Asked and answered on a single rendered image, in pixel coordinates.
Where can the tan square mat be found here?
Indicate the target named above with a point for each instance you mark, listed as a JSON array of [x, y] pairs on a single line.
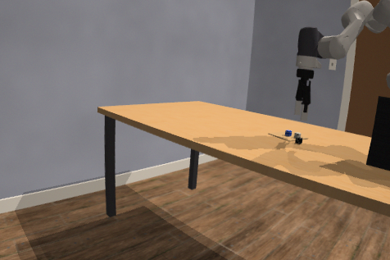
[[283, 136]]

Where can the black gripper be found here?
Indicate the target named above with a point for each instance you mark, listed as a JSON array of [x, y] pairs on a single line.
[[303, 93]]

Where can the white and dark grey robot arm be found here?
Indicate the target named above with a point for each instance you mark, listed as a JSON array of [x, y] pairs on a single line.
[[312, 44]]

